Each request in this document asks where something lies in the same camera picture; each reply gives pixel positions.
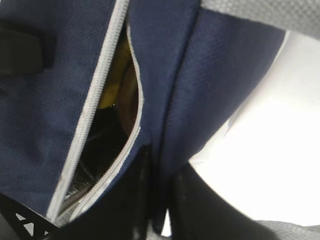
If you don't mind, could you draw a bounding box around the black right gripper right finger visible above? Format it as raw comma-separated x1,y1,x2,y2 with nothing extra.
169,164,278,240

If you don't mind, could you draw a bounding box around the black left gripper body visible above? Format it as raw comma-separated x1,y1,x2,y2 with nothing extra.
0,194,58,240

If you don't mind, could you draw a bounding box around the yellow banana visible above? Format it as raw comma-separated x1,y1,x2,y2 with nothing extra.
97,36,132,109

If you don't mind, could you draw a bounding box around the navy insulated lunch bag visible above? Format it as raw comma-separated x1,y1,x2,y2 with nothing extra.
0,0,320,240

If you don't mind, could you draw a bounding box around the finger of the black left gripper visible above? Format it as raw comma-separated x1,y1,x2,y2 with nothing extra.
0,23,55,77

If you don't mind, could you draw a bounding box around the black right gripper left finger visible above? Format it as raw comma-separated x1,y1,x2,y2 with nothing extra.
49,145,153,240

